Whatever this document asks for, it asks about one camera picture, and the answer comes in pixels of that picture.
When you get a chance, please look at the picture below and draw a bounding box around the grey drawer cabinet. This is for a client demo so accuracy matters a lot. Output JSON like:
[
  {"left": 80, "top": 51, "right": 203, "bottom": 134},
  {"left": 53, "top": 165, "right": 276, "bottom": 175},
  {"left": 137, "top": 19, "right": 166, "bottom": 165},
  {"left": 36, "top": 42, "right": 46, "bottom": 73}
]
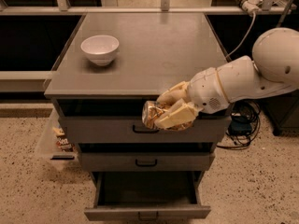
[{"left": 43, "top": 12, "right": 244, "bottom": 173}]

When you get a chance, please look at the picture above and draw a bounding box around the crushed orange soda can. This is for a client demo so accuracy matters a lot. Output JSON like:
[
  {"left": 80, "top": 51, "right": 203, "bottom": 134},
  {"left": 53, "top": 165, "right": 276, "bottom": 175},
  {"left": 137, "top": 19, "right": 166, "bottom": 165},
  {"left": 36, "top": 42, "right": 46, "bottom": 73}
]
[{"left": 142, "top": 101, "right": 193, "bottom": 131}]

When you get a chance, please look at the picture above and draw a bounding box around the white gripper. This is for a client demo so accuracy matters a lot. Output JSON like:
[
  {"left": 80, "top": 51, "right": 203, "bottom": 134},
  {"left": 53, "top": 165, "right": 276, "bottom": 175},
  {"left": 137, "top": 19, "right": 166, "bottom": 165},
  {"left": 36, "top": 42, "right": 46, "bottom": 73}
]
[{"left": 154, "top": 67, "right": 230, "bottom": 129}]

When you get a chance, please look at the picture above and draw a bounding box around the red snack bag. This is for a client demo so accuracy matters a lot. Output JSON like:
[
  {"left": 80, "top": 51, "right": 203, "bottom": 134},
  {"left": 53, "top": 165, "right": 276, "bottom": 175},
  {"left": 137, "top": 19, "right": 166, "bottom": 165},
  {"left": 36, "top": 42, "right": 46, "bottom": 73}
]
[{"left": 56, "top": 135, "right": 74, "bottom": 152}]

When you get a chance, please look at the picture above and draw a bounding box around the clear plastic storage bin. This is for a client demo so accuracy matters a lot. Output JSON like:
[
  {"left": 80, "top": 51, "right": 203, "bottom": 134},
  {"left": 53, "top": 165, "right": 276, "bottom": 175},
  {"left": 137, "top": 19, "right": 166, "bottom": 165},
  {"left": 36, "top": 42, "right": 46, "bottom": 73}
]
[{"left": 35, "top": 110, "right": 79, "bottom": 170}]

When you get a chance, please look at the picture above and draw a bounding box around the blue box on floor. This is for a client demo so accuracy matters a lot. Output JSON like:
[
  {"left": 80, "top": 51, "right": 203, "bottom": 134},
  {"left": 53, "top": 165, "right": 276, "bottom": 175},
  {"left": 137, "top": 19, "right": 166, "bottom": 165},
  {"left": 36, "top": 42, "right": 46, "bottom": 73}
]
[{"left": 228, "top": 120, "right": 252, "bottom": 136}]

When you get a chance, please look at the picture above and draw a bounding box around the white power strip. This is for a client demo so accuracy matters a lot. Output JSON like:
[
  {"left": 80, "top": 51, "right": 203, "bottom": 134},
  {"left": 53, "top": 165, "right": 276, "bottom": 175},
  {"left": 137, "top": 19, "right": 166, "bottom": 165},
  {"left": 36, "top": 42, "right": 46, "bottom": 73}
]
[{"left": 235, "top": 0, "right": 262, "bottom": 16}]

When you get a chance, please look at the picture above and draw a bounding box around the grey bottom drawer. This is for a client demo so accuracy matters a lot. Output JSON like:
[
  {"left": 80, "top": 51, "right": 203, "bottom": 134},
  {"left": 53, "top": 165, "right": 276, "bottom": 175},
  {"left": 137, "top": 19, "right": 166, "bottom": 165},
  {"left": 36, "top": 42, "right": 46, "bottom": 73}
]
[{"left": 85, "top": 171, "right": 210, "bottom": 221}]

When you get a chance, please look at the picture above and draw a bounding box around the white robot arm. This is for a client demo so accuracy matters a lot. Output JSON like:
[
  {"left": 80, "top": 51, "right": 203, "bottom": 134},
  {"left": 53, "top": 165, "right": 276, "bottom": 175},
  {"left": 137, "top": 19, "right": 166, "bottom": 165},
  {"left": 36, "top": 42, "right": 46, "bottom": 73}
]
[{"left": 154, "top": 28, "right": 299, "bottom": 129}]

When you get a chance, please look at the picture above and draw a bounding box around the black cable bundle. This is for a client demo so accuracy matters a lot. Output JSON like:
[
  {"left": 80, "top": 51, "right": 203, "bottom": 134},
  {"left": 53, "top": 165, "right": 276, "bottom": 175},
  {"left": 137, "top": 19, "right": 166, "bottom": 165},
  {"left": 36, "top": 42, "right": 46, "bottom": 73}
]
[{"left": 216, "top": 99, "right": 261, "bottom": 151}]

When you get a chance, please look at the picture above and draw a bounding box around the metal support rod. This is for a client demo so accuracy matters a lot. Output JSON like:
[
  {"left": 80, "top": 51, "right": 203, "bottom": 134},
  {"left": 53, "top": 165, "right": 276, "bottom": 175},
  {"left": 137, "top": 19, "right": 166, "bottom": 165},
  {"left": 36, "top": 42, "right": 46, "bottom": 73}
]
[{"left": 277, "top": 0, "right": 294, "bottom": 28}]

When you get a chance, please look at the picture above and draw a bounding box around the grey top drawer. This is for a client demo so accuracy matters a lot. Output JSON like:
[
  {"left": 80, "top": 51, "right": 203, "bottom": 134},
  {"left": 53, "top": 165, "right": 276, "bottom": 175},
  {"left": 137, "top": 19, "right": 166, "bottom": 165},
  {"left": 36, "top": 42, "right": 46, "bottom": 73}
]
[{"left": 59, "top": 99, "right": 231, "bottom": 144}]

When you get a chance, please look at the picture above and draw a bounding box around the grey middle drawer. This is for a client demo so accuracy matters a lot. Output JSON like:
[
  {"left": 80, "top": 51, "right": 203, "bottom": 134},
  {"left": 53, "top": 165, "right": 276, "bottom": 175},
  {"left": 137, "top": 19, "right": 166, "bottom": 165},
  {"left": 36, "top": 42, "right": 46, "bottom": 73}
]
[{"left": 78, "top": 143, "right": 215, "bottom": 172}]

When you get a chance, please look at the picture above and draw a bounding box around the white ceramic bowl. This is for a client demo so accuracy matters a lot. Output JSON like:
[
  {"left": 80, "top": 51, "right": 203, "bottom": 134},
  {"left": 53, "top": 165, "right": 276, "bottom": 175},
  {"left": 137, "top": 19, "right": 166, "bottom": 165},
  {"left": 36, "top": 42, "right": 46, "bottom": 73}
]
[{"left": 80, "top": 35, "right": 120, "bottom": 66}]

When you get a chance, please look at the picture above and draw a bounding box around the grey drawer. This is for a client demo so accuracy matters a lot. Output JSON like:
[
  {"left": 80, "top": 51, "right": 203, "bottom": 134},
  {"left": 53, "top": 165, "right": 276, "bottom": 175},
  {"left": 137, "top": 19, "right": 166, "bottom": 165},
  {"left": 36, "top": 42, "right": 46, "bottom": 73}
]
[
  {"left": 78, "top": 143, "right": 215, "bottom": 172},
  {"left": 59, "top": 99, "right": 231, "bottom": 144},
  {"left": 85, "top": 171, "right": 210, "bottom": 221}
]

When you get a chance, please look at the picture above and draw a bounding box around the white power cable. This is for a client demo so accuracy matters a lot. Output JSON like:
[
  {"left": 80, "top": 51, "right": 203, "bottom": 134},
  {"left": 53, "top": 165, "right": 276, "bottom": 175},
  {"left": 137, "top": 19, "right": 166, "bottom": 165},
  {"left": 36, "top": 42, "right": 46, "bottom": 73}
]
[{"left": 225, "top": 10, "right": 257, "bottom": 60}]

